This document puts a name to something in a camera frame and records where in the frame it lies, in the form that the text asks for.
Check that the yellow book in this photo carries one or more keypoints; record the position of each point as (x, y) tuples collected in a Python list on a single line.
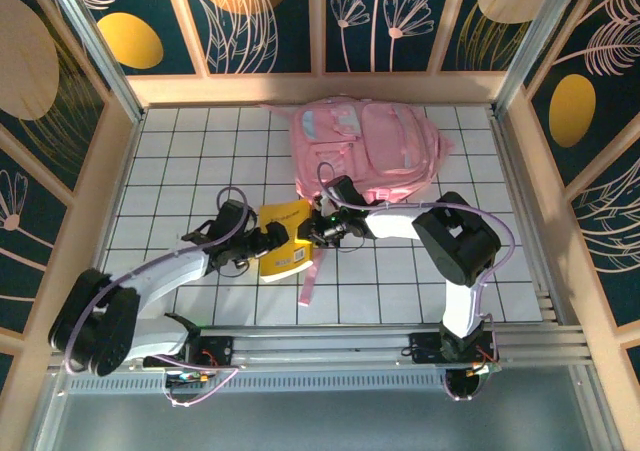
[(275, 266)]

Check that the slotted metal vent strip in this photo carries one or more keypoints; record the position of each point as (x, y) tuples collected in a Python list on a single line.
[(325, 382)]

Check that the aluminium corner post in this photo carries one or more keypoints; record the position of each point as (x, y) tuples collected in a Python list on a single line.
[(532, 36), (82, 21)]

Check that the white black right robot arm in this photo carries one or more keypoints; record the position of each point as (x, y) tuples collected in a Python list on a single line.
[(460, 241)]

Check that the black base electronics module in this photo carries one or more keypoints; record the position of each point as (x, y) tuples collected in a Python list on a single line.
[(187, 382), (470, 383)]

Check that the grey metal sheet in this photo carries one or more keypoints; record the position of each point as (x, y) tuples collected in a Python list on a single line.
[(325, 421)]

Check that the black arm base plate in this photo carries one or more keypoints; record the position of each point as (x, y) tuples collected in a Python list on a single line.
[(425, 351), (220, 351)]

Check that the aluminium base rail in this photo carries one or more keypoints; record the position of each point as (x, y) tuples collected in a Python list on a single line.
[(325, 343)]

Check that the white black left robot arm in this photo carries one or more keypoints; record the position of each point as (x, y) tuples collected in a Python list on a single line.
[(160, 276)]

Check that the pink school backpack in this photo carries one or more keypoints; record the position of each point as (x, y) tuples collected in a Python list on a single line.
[(375, 146)]

